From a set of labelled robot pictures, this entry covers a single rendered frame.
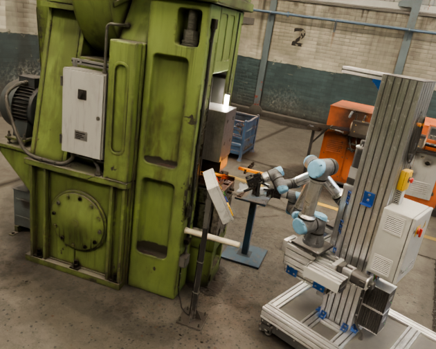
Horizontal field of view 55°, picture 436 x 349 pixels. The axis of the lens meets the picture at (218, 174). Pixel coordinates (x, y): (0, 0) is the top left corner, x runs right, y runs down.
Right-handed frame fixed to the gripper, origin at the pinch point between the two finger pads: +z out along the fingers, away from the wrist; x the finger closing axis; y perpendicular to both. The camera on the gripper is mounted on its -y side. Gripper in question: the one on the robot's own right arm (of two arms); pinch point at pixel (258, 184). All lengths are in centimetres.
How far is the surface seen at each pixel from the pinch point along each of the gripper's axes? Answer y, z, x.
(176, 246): 51, 49, -44
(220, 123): -47, 34, -17
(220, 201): -9, 11, -72
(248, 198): 32, 14, 44
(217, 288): 100, 17, -11
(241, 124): 35, 104, 365
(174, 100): -62, 65, -37
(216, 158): -19.4, 32.8, -17.4
